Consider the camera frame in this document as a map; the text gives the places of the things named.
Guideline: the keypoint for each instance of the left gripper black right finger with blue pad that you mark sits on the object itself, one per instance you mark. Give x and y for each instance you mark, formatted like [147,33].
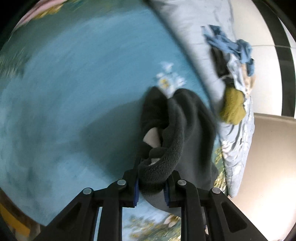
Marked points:
[207,215]

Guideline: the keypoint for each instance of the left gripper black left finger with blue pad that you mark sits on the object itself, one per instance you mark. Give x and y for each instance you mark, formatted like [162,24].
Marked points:
[78,220]

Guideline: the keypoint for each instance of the black and white fleece jacket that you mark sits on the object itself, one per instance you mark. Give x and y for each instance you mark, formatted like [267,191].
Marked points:
[186,131]

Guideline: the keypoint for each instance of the grey blue daisy duvet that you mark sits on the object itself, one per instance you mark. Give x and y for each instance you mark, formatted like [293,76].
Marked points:
[225,65]

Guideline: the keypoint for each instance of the olive green knitted garment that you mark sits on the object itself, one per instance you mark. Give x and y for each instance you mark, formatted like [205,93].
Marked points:
[233,110]

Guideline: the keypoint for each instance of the teal floral blanket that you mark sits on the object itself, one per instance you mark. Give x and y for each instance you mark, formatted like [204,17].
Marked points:
[72,88]

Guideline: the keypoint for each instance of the blue denim garment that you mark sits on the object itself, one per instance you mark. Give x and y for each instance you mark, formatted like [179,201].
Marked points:
[240,48]

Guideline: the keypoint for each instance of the pink folded garment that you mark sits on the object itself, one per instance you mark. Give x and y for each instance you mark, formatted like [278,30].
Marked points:
[40,9]

